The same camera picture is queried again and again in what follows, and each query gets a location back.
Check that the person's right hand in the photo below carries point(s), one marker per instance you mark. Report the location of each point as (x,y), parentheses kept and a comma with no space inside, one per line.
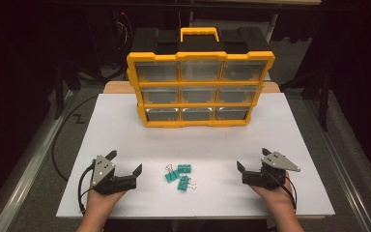
(278,198)

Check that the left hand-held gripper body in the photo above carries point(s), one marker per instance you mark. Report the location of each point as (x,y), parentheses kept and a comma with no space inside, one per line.
(103,174)

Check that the dark metal stand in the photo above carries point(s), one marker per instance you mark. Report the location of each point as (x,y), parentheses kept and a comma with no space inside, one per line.
(324,103)
(59,93)

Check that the person's left hand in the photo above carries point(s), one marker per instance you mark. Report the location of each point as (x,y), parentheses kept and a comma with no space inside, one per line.
(101,201)

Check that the aluminium floor rail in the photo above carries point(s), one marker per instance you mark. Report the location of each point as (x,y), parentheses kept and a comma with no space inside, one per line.
(338,161)
(22,180)

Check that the clear plastic organizer drawer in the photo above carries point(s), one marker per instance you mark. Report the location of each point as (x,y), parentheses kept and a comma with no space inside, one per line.
(200,71)

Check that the yellow black organizer cabinet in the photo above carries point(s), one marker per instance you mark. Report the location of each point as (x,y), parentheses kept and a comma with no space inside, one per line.
(199,84)

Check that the teal binder clip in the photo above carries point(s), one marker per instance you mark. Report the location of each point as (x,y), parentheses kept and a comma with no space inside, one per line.
(184,168)
(183,183)
(173,176)

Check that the grid of clear drawers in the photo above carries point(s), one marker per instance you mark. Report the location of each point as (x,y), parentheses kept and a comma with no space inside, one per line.
(157,71)

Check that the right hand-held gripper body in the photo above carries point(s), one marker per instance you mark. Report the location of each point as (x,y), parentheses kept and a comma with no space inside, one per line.
(270,175)

